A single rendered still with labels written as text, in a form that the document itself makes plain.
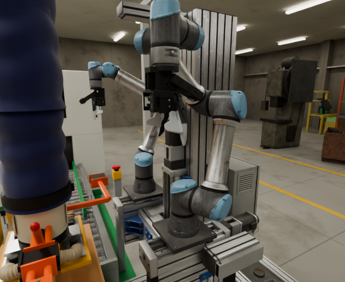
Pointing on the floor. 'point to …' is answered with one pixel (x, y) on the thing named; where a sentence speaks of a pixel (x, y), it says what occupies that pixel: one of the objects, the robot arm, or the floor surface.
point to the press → (288, 102)
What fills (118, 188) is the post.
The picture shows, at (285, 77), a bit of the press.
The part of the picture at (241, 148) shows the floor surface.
